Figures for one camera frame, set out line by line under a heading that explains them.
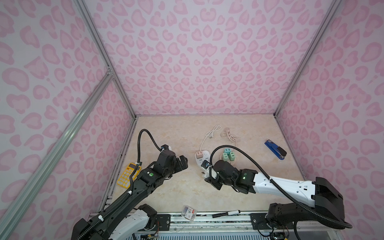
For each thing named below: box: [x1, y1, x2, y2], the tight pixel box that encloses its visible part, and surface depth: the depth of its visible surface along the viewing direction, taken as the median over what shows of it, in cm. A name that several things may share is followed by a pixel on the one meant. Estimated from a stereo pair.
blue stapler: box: [264, 139, 287, 160], surface depth 100 cm
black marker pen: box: [212, 210, 241, 218], surface depth 77 cm
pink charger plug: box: [196, 151, 203, 159], surface depth 92 cm
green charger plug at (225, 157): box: [222, 152, 229, 162], surface depth 92 cm
